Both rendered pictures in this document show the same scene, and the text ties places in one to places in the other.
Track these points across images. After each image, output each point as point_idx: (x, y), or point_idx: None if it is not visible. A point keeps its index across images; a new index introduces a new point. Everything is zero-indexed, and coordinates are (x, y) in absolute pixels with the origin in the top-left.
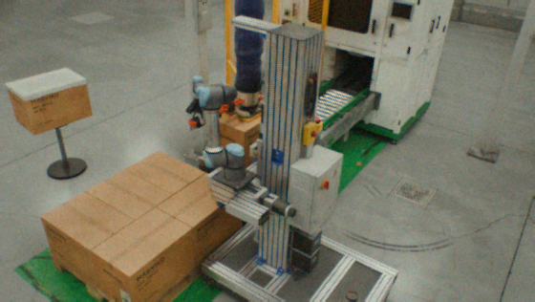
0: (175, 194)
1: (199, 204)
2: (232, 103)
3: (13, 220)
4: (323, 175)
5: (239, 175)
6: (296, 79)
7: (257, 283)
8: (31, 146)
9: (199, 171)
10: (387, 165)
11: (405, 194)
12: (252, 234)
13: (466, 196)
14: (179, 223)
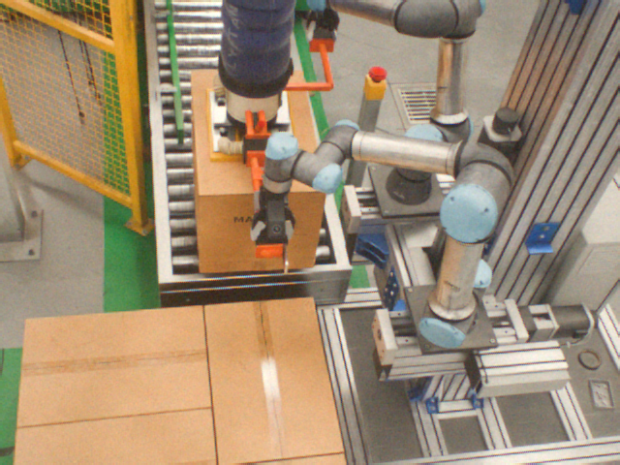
0: (215, 403)
1: (287, 389)
2: (264, 137)
3: None
4: None
5: (478, 314)
6: None
7: (466, 448)
8: None
9: (187, 312)
10: (347, 71)
11: (421, 114)
12: (354, 360)
13: (491, 71)
14: (310, 464)
